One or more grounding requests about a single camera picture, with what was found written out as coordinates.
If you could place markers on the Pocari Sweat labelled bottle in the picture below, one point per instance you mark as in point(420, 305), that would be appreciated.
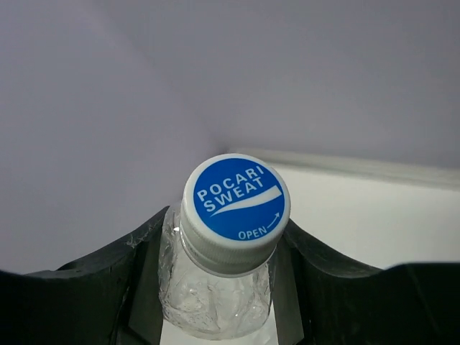
point(218, 245)

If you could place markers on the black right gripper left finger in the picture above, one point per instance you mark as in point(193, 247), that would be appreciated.
point(107, 297)

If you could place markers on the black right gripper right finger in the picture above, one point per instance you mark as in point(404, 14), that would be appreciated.
point(324, 297)

